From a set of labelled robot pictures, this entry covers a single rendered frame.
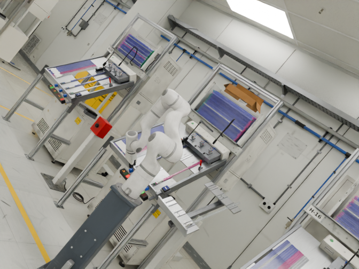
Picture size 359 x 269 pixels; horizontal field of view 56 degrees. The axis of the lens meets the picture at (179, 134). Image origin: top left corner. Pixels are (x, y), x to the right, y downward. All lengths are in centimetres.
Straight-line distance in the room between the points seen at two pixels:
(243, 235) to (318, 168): 116
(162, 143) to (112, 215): 50
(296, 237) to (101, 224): 132
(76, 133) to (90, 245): 182
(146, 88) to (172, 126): 186
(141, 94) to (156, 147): 201
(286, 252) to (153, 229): 105
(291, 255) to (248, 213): 190
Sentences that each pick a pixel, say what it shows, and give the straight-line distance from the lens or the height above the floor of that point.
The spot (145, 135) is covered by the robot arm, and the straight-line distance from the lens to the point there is 236.
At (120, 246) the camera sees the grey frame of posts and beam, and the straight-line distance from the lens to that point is 262.
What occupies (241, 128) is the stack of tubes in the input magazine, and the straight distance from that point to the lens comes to 286.
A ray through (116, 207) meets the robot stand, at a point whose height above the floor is 62.
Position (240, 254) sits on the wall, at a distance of 425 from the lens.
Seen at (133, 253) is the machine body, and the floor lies 17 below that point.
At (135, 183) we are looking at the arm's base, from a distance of 200.
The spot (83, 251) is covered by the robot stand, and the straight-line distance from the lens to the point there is 214.
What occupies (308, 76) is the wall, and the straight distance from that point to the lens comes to 468.
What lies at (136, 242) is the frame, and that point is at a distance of 270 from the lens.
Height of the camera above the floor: 126
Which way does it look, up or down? 2 degrees down
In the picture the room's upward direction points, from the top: 40 degrees clockwise
